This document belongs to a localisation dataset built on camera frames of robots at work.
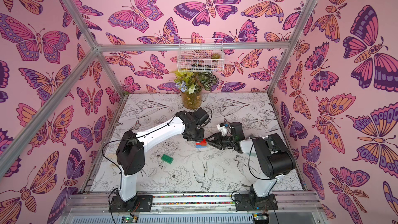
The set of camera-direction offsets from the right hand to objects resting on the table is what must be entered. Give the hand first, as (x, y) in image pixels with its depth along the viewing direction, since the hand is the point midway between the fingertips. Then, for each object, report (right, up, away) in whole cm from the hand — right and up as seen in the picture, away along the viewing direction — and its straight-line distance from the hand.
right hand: (208, 140), depth 89 cm
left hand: (-4, +1, -3) cm, 5 cm away
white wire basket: (-5, +51, +7) cm, 52 cm away
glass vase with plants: (-11, +33, +10) cm, 37 cm away
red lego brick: (-3, -2, +1) cm, 4 cm away
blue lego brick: (-5, -4, +4) cm, 7 cm away
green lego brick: (-23, -10, -1) cm, 26 cm away
